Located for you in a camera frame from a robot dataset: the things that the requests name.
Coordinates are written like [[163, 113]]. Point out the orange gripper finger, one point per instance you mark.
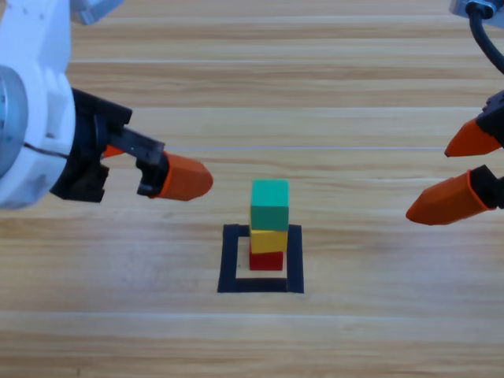
[[472, 139], [449, 202]]

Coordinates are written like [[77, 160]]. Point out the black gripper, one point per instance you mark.
[[86, 130]]

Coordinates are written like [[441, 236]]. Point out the red wooden cube block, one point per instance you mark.
[[265, 262]]

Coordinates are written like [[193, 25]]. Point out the green wooden cube block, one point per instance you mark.
[[269, 208]]

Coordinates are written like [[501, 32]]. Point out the yellow wooden cube block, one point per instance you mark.
[[267, 241]]

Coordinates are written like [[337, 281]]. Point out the black tape square outline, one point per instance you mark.
[[228, 260]]

